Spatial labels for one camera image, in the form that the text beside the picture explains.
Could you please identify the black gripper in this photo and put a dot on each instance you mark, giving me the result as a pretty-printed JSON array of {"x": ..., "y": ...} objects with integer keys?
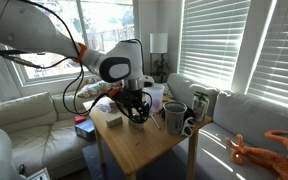
[{"x": 130, "y": 98}]

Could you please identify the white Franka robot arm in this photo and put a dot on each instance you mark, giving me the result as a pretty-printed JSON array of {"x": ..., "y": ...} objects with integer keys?
[{"x": 34, "y": 30}]

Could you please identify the translucent plastic cup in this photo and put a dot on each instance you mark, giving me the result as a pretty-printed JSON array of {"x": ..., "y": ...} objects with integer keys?
[{"x": 155, "y": 98}]

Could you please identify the wooden table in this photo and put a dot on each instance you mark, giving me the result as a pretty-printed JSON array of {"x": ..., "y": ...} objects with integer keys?
[{"x": 144, "y": 143}]

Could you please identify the steel tumbler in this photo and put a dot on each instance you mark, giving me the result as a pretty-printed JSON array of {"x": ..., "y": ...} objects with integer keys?
[{"x": 174, "y": 118}]

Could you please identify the floral pillow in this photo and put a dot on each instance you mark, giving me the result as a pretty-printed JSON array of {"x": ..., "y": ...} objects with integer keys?
[{"x": 97, "y": 88}]

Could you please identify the dark house plant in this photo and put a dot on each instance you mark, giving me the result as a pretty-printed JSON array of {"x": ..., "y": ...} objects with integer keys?
[{"x": 160, "y": 68}]

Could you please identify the black round object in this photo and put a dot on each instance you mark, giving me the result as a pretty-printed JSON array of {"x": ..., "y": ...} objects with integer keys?
[{"x": 189, "y": 112}]

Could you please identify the white sunglasses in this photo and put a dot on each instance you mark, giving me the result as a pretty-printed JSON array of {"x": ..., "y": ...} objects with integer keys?
[{"x": 188, "y": 127}]

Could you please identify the blue box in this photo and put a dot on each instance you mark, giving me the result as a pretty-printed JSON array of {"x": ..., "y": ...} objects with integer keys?
[{"x": 85, "y": 130}]

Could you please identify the dark rug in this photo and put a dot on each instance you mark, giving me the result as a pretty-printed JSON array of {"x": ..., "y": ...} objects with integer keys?
[{"x": 164, "y": 166}]

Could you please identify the red box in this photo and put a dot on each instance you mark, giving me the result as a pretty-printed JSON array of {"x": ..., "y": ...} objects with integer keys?
[{"x": 80, "y": 119}]

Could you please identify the clear pouch with green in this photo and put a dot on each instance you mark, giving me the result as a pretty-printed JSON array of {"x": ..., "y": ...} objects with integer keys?
[{"x": 200, "y": 106}]

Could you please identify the white floor lamp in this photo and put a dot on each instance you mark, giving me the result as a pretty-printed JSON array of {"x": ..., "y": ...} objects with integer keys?
[{"x": 158, "y": 42}]

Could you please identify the large glass window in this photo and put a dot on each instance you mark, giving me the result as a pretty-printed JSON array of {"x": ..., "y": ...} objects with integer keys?
[{"x": 110, "y": 20}]

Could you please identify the white window blind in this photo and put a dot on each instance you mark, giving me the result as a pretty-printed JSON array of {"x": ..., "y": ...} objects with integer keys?
[
  {"x": 214, "y": 40},
  {"x": 280, "y": 50}
]

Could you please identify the grey fabric sofa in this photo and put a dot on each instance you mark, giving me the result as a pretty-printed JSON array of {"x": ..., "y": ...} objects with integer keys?
[{"x": 250, "y": 116}]

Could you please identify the white leather sofa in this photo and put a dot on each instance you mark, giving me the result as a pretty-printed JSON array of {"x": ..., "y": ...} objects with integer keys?
[{"x": 24, "y": 113}]

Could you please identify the orange octopus plush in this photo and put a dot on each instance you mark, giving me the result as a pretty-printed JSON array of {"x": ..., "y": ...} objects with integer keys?
[{"x": 270, "y": 156}]

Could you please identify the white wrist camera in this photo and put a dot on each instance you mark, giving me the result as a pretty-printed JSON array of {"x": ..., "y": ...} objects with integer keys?
[{"x": 147, "y": 81}]

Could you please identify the aluminium frame board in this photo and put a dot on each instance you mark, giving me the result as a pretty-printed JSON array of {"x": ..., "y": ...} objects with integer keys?
[{"x": 39, "y": 174}]

